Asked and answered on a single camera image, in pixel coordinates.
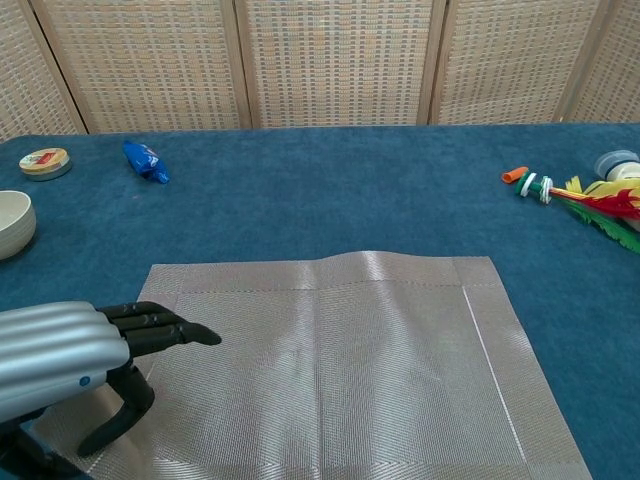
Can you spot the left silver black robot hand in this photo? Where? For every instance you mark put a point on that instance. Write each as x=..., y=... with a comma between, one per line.
x=55, y=350

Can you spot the white bowl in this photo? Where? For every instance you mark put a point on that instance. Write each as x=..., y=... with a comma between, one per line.
x=15, y=225

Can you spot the grey woven placemat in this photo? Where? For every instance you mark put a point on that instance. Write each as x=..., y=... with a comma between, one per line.
x=350, y=375

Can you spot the round tin with red label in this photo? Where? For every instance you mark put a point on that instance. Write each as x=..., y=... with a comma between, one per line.
x=45, y=165

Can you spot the blue snack packet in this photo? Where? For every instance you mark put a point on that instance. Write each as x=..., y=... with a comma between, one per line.
x=145, y=160

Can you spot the blue carpet table cover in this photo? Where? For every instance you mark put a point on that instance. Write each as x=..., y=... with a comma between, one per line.
x=325, y=200

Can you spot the woven bamboo folding screen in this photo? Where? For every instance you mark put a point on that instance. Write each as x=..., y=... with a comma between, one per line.
x=340, y=60

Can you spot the colourful feather shuttlecock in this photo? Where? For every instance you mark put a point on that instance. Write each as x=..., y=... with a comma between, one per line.
x=600, y=207

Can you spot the mayonnaise squeeze bottle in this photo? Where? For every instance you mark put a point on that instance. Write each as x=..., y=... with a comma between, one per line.
x=615, y=162

